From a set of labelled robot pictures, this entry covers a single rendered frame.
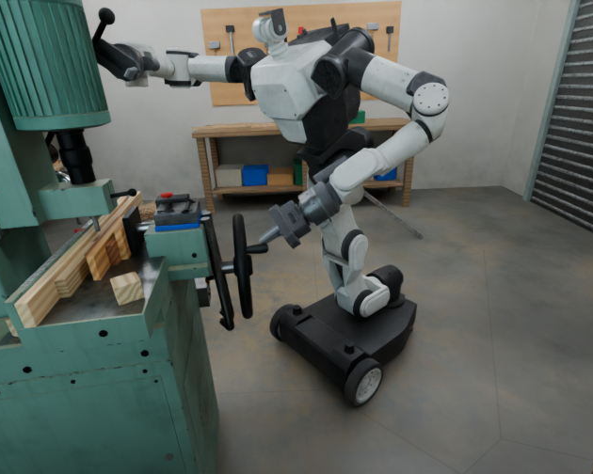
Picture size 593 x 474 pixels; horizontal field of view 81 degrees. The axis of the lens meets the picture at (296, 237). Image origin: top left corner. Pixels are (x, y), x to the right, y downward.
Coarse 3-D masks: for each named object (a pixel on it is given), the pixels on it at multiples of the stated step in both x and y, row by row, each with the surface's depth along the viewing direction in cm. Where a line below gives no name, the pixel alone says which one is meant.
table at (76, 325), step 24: (144, 240) 91; (120, 264) 79; (144, 264) 79; (192, 264) 84; (96, 288) 70; (144, 288) 70; (48, 312) 63; (72, 312) 63; (96, 312) 63; (120, 312) 62; (144, 312) 63; (24, 336) 60; (48, 336) 61; (72, 336) 61; (96, 336) 62; (120, 336) 63; (144, 336) 64
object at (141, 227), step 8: (136, 208) 87; (128, 216) 81; (136, 216) 86; (128, 224) 81; (136, 224) 85; (144, 224) 85; (128, 232) 81; (136, 232) 85; (144, 232) 86; (128, 240) 82; (136, 240) 84; (136, 248) 84
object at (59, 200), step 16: (48, 192) 77; (64, 192) 77; (80, 192) 78; (96, 192) 78; (112, 192) 84; (48, 208) 78; (64, 208) 78; (80, 208) 79; (96, 208) 80; (112, 208) 83
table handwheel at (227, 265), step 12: (240, 216) 90; (240, 228) 85; (240, 240) 83; (240, 252) 82; (228, 264) 93; (240, 264) 81; (240, 276) 81; (240, 288) 82; (240, 300) 84; (252, 312) 90
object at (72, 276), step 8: (128, 200) 110; (136, 200) 115; (120, 208) 104; (128, 208) 106; (112, 216) 97; (88, 248) 78; (80, 256) 75; (72, 264) 72; (80, 264) 73; (64, 272) 69; (72, 272) 69; (80, 272) 72; (88, 272) 76; (56, 280) 66; (64, 280) 66; (72, 280) 69; (80, 280) 72; (56, 288) 66; (64, 288) 67; (72, 288) 69; (64, 296) 67
